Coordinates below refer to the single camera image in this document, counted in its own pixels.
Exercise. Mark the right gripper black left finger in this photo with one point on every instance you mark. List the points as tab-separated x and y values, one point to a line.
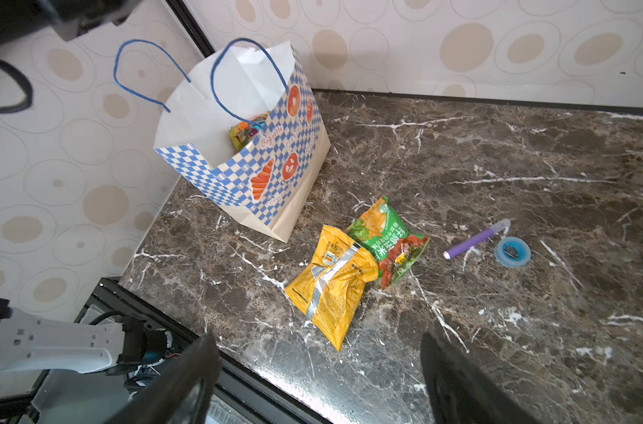
183	393

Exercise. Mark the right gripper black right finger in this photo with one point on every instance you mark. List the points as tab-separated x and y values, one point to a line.
459	392

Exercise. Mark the yellow snack bag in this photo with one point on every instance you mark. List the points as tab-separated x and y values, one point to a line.
328	291

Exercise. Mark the green corn snack bag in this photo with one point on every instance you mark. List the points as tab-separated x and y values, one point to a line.
384	234

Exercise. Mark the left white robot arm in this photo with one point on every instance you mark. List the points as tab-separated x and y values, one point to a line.
80	182

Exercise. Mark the colourful fruit candy bag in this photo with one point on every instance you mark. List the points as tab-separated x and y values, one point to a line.
243	133

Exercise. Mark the blue checkered paper bag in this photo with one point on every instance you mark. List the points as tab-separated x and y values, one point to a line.
265	185

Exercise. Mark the blue tape roll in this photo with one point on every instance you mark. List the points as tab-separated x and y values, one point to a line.
513	252

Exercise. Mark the purple marker pen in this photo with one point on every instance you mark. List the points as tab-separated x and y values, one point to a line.
476	240

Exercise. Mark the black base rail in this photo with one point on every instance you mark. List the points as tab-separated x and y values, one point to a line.
118	345

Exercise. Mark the black corner frame post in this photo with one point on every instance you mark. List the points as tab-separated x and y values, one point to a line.
187	21

